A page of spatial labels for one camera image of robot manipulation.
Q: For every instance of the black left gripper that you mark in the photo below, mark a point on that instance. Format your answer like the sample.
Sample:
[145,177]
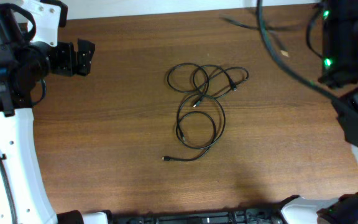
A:
[66,58]

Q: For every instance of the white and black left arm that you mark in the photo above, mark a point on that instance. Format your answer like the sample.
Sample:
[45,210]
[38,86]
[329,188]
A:
[29,51]

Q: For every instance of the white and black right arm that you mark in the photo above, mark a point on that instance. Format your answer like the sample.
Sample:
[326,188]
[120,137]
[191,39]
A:
[340,68]

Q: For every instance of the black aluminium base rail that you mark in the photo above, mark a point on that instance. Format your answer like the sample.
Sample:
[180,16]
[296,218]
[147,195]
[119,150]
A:
[244,216]

